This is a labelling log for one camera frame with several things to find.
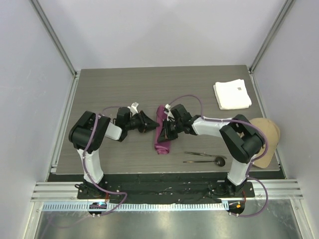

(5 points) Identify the dark metal fork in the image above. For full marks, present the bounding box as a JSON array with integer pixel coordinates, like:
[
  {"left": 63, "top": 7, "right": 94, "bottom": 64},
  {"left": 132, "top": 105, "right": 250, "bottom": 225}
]
[{"left": 184, "top": 151, "right": 227, "bottom": 159}]

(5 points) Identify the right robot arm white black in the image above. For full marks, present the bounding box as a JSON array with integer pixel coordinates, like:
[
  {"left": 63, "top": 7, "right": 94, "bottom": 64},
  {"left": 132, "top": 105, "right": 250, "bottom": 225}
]
[{"left": 155, "top": 104, "right": 267, "bottom": 197}]

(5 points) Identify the tan baseball cap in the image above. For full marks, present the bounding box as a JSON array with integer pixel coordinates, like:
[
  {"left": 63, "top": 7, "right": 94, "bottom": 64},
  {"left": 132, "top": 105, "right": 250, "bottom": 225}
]
[{"left": 250, "top": 118, "right": 280, "bottom": 169}]

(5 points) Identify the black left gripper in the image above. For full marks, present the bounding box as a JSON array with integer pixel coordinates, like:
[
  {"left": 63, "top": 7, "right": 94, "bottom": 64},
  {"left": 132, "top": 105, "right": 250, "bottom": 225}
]
[{"left": 125, "top": 111, "right": 159, "bottom": 133}]

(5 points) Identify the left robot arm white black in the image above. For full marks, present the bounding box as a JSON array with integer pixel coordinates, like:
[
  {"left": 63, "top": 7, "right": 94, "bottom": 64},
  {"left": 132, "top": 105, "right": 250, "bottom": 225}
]
[{"left": 68, "top": 107, "right": 159, "bottom": 199}]

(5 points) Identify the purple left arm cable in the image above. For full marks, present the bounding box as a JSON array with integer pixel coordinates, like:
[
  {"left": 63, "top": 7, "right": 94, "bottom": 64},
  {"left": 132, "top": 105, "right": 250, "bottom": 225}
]
[{"left": 83, "top": 106, "right": 128, "bottom": 219}]

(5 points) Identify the aluminium front rail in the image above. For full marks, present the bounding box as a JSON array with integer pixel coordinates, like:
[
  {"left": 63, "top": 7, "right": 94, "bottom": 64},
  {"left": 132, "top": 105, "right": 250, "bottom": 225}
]
[{"left": 31, "top": 179, "right": 304, "bottom": 202}]

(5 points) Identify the aluminium frame post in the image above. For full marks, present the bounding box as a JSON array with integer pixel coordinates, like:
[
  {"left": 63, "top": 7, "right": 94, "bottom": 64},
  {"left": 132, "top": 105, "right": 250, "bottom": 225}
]
[
  {"left": 249, "top": 0, "right": 296, "bottom": 74},
  {"left": 29, "top": 0, "right": 77, "bottom": 78}
]

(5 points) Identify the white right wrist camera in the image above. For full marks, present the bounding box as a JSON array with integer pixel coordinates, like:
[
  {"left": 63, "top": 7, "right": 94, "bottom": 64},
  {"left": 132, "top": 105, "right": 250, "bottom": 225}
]
[{"left": 164, "top": 104, "right": 174, "bottom": 121}]

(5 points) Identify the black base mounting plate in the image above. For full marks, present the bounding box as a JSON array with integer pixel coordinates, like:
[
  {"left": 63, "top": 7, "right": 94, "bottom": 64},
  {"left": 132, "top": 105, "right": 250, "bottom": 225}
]
[{"left": 47, "top": 173, "right": 287, "bottom": 202}]

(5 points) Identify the dark metal spoon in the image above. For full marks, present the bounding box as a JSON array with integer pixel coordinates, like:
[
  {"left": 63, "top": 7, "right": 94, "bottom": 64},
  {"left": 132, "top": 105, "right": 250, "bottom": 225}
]
[{"left": 184, "top": 156, "right": 226, "bottom": 167}]

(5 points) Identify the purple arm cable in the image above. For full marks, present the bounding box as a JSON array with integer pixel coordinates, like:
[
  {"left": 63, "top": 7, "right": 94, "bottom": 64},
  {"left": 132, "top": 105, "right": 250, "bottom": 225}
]
[
  {"left": 167, "top": 94, "right": 269, "bottom": 218},
  {"left": 83, "top": 106, "right": 128, "bottom": 219}
]

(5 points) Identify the slotted cable duct strip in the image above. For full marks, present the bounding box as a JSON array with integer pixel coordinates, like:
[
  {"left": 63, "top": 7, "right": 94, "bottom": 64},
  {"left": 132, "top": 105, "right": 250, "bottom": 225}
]
[{"left": 42, "top": 201, "right": 229, "bottom": 212}]

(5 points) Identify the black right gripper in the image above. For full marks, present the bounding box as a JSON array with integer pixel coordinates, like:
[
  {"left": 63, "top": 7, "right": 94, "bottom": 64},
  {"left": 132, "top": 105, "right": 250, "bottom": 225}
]
[{"left": 158, "top": 119, "right": 183, "bottom": 143}]

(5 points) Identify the aluminium frame post left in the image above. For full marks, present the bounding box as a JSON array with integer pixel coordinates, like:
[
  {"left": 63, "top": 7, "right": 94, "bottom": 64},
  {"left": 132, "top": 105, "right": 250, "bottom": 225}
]
[{"left": 29, "top": 0, "right": 77, "bottom": 78}]

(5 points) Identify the magenta cloth napkin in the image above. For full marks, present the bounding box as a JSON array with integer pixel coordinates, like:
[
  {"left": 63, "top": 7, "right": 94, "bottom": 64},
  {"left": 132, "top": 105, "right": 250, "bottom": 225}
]
[{"left": 154, "top": 105, "right": 170, "bottom": 155}]

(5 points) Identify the aluminium frame post right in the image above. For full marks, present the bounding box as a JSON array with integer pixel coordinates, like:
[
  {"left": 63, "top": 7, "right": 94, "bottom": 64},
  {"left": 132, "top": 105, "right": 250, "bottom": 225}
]
[{"left": 249, "top": 0, "right": 296, "bottom": 74}]

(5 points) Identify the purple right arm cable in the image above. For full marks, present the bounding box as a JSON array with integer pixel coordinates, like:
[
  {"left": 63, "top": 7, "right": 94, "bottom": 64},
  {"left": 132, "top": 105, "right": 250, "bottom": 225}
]
[{"left": 167, "top": 94, "right": 269, "bottom": 218}]

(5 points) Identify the white folded towel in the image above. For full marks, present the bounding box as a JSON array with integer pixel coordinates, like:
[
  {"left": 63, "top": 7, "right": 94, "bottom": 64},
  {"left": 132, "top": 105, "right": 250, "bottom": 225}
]
[{"left": 213, "top": 79, "right": 252, "bottom": 110}]

